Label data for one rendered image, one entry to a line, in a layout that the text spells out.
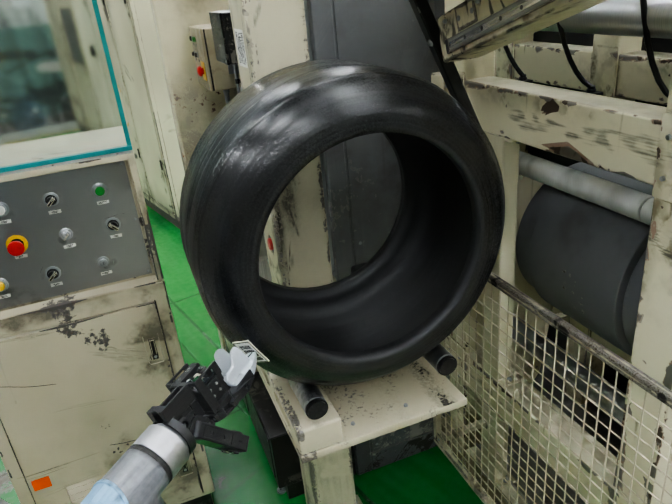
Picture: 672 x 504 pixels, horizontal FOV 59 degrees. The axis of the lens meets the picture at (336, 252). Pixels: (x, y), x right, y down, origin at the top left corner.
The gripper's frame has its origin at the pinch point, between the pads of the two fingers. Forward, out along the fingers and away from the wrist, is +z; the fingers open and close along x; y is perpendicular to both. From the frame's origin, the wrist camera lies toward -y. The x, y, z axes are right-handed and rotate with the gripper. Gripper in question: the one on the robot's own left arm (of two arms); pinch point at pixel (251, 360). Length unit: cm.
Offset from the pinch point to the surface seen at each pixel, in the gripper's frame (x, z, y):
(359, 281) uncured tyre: 3.4, 40.7, -10.7
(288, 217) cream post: 12.1, 39.5, 9.4
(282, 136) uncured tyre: -18.6, 12.8, 31.4
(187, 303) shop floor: 201, 139, -59
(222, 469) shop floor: 104, 42, -80
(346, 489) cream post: 38, 33, -74
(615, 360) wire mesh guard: -49, 26, -26
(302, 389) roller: 1.9, 8.0, -13.8
